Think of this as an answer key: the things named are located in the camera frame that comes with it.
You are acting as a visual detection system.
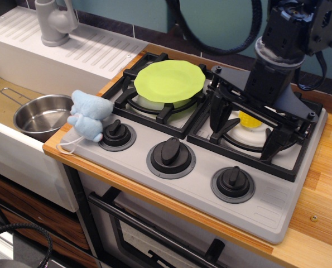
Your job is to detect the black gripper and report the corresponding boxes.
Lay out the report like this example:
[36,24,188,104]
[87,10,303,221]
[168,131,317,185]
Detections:
[210,60,316,162]

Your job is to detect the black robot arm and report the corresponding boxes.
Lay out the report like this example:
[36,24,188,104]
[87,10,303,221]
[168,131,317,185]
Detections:
[210,1,332,162]

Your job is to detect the yellow toy corn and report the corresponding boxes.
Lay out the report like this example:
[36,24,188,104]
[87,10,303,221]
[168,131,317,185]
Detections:
[238,111,262,128]

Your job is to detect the grey toy stove top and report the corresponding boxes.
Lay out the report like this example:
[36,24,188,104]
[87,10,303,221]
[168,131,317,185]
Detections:
[61,53,328,244]

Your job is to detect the black right burner grate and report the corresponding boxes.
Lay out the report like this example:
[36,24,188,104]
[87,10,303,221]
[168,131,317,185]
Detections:
[187,83,326,182]

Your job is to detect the black burner grate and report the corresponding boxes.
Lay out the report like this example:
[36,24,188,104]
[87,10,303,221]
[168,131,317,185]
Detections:
[187,83,326,182]
[102,52,207,139]

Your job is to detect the black right stove knob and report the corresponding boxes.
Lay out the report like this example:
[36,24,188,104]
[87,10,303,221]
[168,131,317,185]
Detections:
[210,166,255,204]

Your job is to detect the black stove knob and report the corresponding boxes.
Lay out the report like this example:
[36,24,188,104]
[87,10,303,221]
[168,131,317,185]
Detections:
[146,137,196,180]
[99,119,137,152]
[210,166,255,204]

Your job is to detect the black left burner grate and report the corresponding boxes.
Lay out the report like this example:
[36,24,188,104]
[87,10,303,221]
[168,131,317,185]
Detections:
[102,52,207,139]

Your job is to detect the black middle stove knob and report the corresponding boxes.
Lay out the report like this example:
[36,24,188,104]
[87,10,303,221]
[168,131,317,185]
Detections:
[146,137,196,180]

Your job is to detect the green plastic plate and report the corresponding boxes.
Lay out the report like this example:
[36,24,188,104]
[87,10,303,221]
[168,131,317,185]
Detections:
[134,60,205,103]

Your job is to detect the black left stove knob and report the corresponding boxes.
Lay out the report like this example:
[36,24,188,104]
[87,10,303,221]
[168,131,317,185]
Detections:
[99,119,137,152]

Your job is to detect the blue plush mouse toy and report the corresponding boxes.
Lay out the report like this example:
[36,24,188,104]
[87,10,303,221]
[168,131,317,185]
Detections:
[56,90,114,155]

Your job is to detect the toy oven door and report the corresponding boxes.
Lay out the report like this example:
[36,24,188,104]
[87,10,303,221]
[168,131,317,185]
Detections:
[88,187,275,267]

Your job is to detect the stainless steel pot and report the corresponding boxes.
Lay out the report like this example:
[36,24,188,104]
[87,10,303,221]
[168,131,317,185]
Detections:
[0,88,73,142]

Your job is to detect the grey toy faucet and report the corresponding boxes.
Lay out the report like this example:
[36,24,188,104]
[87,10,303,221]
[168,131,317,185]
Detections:
[35,0,78,47]

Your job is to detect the white toy sink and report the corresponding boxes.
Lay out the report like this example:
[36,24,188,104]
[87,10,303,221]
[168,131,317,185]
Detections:
[0,7,147,212]

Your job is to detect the wooden drawer fronts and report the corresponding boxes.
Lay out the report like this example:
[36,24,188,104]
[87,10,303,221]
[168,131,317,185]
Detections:
[0,175,98,267]

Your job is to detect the black braided cable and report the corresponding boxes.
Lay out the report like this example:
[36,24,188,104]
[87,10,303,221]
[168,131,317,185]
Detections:
[165,0,270,56]

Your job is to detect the black cable bottom left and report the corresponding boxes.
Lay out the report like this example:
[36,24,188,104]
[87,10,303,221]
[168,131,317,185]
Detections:
[0,223,54,268]

